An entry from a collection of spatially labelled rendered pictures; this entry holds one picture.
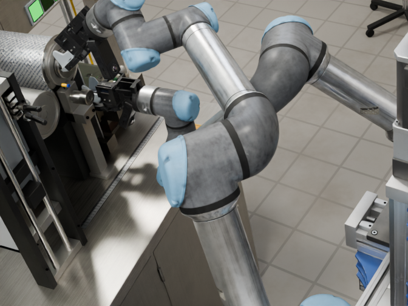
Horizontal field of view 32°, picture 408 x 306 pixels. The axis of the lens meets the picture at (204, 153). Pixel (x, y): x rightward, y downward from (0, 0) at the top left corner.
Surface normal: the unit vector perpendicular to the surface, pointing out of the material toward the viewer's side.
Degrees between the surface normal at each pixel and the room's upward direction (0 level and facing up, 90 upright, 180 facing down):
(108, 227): 0
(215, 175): 70
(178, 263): 90
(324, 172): 0
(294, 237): 0
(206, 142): 18
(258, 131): 42
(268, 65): 34
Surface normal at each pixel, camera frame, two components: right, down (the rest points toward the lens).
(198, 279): 0.89, 0.17
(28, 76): -0.40, 0.71
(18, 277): -0.18, -0.73
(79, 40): 0.57, -0.34
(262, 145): 0.58, 0.03
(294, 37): 0.28, -0.66
